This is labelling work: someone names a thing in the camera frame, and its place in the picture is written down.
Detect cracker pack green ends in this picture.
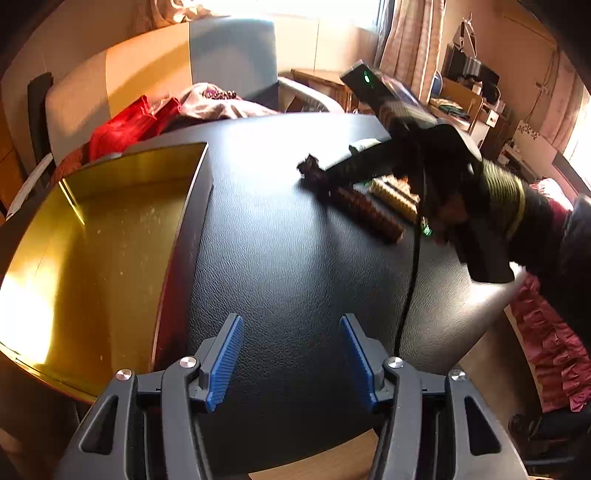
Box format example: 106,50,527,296
370,175,420,223

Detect brown chocolate biscuit pack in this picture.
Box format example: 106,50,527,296
329,187,404,244

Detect cluttered wooden shelf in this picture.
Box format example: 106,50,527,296
428,16,502,148

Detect wooden side table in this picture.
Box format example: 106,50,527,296
290,69,359,113

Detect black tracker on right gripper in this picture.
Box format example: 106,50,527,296
339,59,433,126

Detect checked curtain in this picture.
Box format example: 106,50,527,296
379,0,446,104

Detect pink patterned cloth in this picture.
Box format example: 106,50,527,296
179,82,279,122

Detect grey and yellow armchair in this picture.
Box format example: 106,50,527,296
43,17,342,183

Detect red box with gold interior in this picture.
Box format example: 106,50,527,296
1,142,213,403

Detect red cloth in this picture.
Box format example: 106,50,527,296
87,95,180,162

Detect pink ruffled bedding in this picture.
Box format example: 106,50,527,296
509,179,590,412

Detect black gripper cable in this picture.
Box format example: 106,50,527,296
393,170,429,357

